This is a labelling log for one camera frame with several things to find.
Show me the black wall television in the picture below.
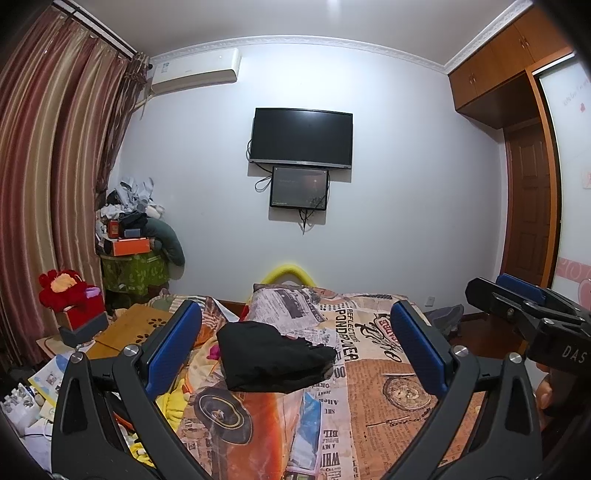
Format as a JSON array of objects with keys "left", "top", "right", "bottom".
[{"left": 249, "top": 107, "right": 355, "bottom": 170}]

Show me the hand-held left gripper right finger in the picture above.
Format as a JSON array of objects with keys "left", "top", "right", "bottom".
[{"left": 383, "top": 299, "right": 544, "bottom": 480}]

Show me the white wardrobe door pink print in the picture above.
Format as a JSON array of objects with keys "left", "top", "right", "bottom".
[{"left": 533, "top": 58, "right": 591, "bottom": 305}]

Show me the printed newspaper pattern blanket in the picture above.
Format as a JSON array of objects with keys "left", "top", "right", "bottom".
[{"left": 152, "top": 281, "right": 492, "bottom": 480}]

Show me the pile of papers and booklets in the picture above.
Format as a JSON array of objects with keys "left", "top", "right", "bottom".
[{"left": 0, "top": 348, "right": 75, "bottom": 437}]

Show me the red plush toy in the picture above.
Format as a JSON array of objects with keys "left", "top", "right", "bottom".
[{"left": 38, "top": 267, "right": 103, "bottom": 311}]

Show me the red box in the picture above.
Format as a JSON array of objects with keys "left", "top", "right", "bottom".
[{"left": 54, "top": 296, "right": 108, "bottom": 334}]

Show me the person's right hand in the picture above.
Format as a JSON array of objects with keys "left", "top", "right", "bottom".
[{"left": 534, "top": 367, "right": 563, "bottom": 415}]

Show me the brown wooden door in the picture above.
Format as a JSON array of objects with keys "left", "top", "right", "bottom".
[{"left": 502, "top": 119, "right": 563, "bottom": 289}]

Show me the wooden overhead cabinet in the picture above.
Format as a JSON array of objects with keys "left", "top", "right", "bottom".
[{"left": 447, "top": 0, "right": 580, "bottom": 131}]

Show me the orange box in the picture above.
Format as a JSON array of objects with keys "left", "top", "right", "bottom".
[{"left": 112, "top": 237, "right": 151, "bottom": 256}]

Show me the yellow padded bed rail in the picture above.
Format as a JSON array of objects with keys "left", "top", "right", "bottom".
[{"left": 261, "top": 263, "right": 317, "bottom": 288}]

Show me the small black wall monitor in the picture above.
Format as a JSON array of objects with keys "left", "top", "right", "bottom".
[{"left": 270, "top": 166, "right": 330, "bottom": 210}]

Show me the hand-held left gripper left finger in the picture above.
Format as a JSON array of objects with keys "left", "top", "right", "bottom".
[{"left": 51, "top": 300, "right": 213, "bottom": 480}]

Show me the black garment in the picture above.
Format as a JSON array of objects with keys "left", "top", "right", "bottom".
[{"left": 216, "top": 320, "right": 339, "bottom": 394}]

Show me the green leaf print storage bin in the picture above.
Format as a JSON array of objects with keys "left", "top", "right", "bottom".
[{"left": 100, "top": 251, "right": 170, "bottom": 295}]

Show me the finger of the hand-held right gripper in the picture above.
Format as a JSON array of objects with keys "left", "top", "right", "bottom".
[
  {"left": 495, "top": 272, "right": 591, "bottom": 325},
  {"left": 464, "top": 276, "right": 556, "bottom": 341}
]

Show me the wooden folding table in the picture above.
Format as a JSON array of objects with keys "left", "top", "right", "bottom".
[{"left": 84, "top": 302, "right": 175, "bottom": 361}]

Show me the pile of clothes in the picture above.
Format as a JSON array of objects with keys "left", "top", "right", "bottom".
[{"left": 93, "top": 176, "right": 166, "bottom": 241}]

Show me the grey green pillow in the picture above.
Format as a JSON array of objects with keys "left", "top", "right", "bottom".
[{"left": 144, "top": 216, "right": 186, "bottom": 279}]

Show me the striped brown curtain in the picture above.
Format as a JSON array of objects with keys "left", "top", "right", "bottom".
[{"left": 0, "top": 0, "right": 152, "bottom": 367}]

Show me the yellow plush cloth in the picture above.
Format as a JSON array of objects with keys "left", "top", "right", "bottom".
[{"left": 156, "top": 373, "right": 197, "bottom": 431}]

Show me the dark grey cloth on floor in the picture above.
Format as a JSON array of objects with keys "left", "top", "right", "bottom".
[{"left": 424, "top": 304, "right": 465, "bottom": 337}]

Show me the black box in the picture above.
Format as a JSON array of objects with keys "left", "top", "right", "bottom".
[{"left": 59, "top": 313, "right": 110, "bottom": 348}]

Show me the white air conditioner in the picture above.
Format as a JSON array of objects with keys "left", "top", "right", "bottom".
[{"left": 150, "top": 47, "right": 242, "bottom": 96}]

